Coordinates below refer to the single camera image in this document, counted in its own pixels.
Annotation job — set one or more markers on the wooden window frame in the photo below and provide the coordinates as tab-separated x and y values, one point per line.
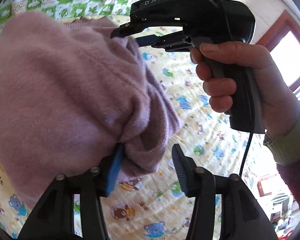
277	30

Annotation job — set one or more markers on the yellow cartoon bear bedsheet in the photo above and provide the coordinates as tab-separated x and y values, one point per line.
190	120

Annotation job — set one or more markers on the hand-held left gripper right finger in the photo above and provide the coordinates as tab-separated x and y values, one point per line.
178	166

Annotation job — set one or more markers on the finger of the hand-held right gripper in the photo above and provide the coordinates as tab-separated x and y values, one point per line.
162	41
130	28

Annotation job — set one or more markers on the purple knit sweater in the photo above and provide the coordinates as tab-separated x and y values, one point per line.
60	92

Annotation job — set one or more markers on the person's right hand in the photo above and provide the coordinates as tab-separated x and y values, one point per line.
270	80

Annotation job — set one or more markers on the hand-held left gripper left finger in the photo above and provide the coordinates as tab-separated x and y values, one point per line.
113	170

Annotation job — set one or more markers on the person's right forearm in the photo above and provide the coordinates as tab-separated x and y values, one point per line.
292	142

